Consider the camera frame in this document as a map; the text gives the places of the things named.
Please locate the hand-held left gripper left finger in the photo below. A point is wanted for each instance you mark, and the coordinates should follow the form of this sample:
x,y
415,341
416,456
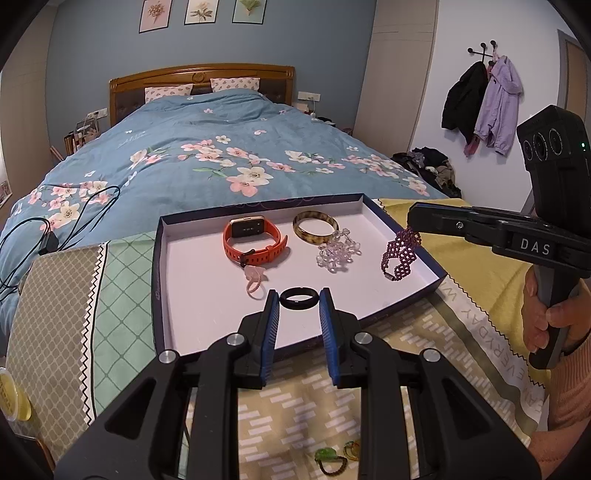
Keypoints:
x,y
270,337

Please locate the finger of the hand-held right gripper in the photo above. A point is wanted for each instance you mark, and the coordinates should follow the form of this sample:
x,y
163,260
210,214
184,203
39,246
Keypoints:
x,y
443,228
443,208

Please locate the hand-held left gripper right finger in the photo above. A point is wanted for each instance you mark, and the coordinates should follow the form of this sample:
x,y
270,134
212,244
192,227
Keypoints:
x,y
328,337

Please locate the pink hair clip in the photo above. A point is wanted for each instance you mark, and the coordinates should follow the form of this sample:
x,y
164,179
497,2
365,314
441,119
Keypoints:
x,y
254,277

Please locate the navy shallow box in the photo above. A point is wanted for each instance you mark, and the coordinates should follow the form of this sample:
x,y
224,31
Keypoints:
x,y
207,286

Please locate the orange smart watch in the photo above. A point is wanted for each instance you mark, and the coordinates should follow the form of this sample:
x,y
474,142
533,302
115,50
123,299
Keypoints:
x,y
235,249

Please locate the tortoiseshell bangle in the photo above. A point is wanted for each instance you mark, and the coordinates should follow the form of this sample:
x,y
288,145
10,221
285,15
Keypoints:
x,y
302,235

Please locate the person's right forearm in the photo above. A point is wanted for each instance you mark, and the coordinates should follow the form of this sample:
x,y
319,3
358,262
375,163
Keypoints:
x,y
570,392

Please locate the person's right hand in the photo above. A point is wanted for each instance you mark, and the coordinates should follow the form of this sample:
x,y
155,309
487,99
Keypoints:
x,y
572,314

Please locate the pile of dark clothes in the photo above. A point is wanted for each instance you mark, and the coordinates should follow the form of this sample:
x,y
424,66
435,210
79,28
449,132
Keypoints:
x,y
429,168

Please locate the pink scarf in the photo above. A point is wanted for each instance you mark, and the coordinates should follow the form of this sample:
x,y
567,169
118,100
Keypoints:
x,y
471,146

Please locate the purple jacket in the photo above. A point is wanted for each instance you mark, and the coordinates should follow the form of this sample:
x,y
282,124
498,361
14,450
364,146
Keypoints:
x,y
501,106

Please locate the black jacket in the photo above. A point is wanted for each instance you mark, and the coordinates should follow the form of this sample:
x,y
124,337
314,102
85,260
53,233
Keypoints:
x,y
461,101

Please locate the beige wardrobe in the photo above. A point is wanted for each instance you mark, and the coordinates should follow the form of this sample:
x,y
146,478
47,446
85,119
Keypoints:
x,y
397,74

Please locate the nightstand with dark items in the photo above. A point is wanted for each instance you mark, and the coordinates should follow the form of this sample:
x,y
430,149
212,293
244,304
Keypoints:
x,y
328,120

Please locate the patchwork printed blanket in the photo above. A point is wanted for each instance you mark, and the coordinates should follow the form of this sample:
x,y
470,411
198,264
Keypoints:
x,y
115,300

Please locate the blue floral duvet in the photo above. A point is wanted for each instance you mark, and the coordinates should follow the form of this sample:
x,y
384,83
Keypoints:
x,y
184,138

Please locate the black charger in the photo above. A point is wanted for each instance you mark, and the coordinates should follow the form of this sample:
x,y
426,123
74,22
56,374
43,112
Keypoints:
x,y
48,244

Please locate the white patterned pillow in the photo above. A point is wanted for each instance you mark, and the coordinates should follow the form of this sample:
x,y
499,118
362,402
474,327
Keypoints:
x,y
235,84
168,92

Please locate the wooden bed headboard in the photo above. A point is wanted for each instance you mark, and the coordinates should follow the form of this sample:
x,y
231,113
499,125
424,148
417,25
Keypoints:
x,y
203,71

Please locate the green leaf framed picture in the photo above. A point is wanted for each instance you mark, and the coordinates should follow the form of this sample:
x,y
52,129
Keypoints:
x,y
249,10

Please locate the nightstand with cosmetics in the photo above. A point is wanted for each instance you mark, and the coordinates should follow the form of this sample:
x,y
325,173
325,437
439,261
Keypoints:
x,y
78,136

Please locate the pink flower framed picture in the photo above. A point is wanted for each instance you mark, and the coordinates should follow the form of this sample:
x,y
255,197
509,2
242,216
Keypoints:
x,y
154,14

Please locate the black wall coat rack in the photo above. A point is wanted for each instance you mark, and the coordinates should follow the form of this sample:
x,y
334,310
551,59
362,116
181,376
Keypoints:
x,y
482,50

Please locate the white wall socket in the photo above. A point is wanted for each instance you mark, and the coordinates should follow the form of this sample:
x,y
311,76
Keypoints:
x,y
309,96
96,113

